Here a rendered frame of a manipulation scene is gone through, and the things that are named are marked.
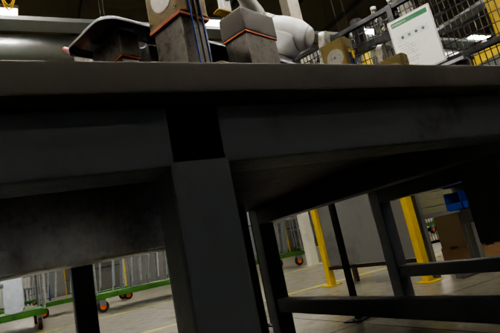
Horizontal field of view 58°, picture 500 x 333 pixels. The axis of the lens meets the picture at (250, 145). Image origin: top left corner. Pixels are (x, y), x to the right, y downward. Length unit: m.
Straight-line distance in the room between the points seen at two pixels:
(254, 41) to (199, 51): 0.24
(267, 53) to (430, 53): 1.38
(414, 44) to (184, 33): 1.68
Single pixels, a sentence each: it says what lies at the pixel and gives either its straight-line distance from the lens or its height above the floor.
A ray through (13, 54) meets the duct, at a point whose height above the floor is 6.60.
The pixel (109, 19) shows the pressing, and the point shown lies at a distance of 1.05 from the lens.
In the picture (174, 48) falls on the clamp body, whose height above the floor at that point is 0.88.
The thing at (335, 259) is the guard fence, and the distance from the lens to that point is 4.42.
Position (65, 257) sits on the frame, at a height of 0.51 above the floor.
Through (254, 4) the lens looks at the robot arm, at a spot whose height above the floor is 1.49.
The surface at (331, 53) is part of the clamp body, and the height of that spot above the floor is 1.01.
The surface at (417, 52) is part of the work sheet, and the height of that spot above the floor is 1.24.
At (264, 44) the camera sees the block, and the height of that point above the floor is 0.94.
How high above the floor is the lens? 0.47
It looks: 13 degrees up
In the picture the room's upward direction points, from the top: 12 degrees counter-clockwise
